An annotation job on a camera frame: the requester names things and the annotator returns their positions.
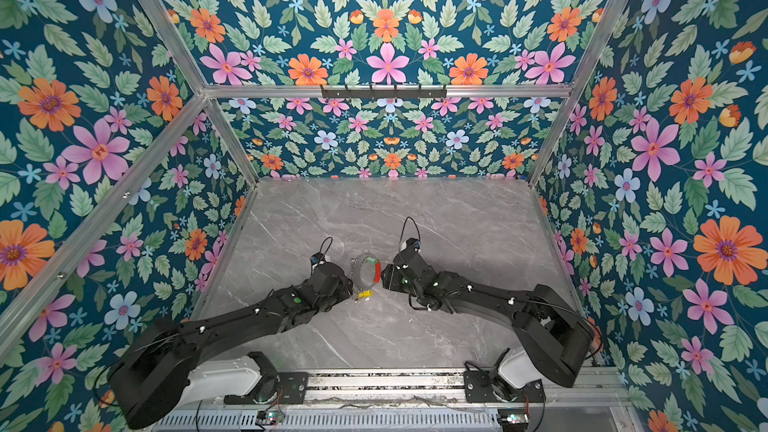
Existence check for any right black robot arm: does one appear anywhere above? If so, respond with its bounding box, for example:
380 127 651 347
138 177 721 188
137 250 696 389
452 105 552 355
381 238 595 389

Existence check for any black hook rail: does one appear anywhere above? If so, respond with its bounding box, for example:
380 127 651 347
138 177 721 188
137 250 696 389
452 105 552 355
320 85 448 100

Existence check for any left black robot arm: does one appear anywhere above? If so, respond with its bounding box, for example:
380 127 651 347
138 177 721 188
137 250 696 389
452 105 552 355
108 262 353 429

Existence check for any right camera cable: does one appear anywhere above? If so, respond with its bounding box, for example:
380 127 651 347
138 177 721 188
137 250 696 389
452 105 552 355
399 215 423 247

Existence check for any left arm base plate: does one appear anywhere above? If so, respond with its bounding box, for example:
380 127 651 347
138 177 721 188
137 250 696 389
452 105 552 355
224 352 309 406

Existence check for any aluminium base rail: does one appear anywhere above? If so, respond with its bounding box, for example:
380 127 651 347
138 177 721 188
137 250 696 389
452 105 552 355
262 367 630 408

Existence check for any keyring with coloured keys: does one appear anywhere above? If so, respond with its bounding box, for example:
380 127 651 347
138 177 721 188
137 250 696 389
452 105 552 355
350 253 382 301

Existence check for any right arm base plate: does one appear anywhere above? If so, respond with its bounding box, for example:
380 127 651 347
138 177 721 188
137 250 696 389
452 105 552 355
463 348 546 405

